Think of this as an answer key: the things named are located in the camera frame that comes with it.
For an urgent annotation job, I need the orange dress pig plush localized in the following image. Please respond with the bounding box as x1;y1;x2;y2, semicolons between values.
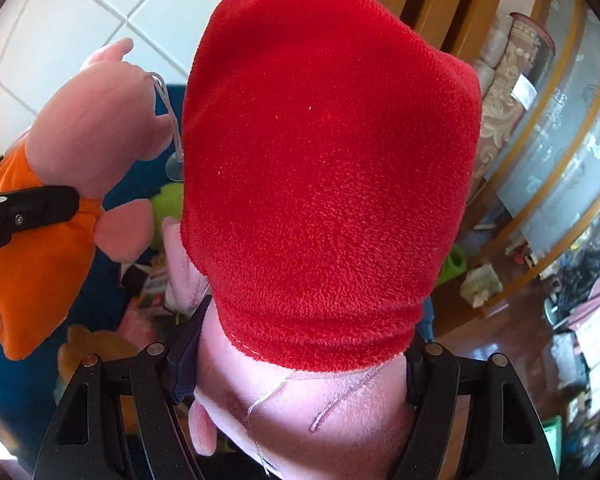
0;38;178;361

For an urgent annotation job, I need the red dress pig plush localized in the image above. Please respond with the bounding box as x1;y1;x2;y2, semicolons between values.
163;0;482;479

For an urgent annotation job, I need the brown dog plush toy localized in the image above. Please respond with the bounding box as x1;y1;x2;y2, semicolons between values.
57;324;140;384

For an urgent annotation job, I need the blue plastic storage bin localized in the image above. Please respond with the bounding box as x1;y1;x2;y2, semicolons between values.
0;84;192;461

